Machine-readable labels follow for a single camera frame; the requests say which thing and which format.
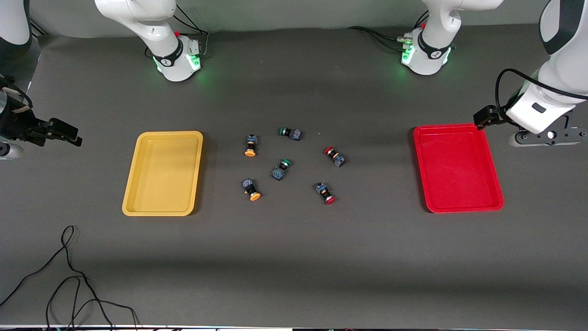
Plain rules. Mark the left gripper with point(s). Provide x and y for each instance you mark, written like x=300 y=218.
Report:
x=488 y=116

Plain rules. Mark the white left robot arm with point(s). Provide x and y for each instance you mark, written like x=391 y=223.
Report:
x=562 y=55

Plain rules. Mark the red push button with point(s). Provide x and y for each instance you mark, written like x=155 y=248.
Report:
x=325 y=192
x=335 y=156

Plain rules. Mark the red plastic tray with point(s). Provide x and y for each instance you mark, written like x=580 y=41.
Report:
x=457 y=168

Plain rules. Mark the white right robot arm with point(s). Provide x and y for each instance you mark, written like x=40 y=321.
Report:
x=156 y=27

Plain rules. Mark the green push button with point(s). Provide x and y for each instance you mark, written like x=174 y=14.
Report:
x=280 y=169
x=290 y=133

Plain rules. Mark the yellow plastic tray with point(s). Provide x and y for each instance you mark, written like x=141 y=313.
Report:
x=163 y=174

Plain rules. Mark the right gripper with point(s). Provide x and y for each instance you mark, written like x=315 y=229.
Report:
x=18 y=124

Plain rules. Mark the yellow push button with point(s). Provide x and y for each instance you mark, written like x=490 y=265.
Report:
x=251 y=189
x=251 y=146

